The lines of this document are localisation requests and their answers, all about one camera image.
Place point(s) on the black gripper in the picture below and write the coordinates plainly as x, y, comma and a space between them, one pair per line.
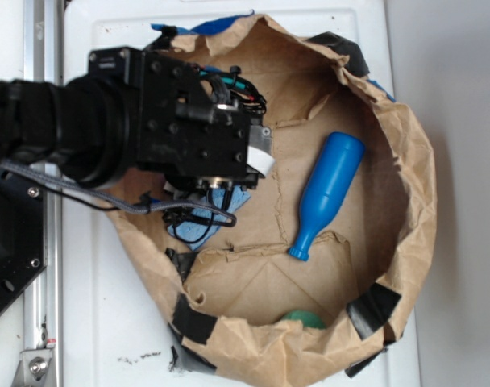
199, 126

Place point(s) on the metal corner bracket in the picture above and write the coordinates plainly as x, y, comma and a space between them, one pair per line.
33, 368

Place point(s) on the white plastic tray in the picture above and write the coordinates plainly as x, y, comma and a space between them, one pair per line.
113, 332

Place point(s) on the green ball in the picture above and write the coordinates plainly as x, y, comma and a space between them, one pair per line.
307, 318

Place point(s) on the blue sponge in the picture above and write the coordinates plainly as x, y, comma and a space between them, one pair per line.
194, 226

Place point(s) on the blue plastic bottle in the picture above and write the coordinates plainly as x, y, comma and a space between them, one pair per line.
326, 189

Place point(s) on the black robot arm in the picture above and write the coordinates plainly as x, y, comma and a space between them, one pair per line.
63, 125

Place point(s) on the aluminium rail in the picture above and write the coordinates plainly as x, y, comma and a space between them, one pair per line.
42, 311

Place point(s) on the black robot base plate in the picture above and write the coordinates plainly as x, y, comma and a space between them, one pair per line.
21, 236

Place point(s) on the brown paper bag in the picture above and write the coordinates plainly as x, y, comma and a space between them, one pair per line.
365, 270

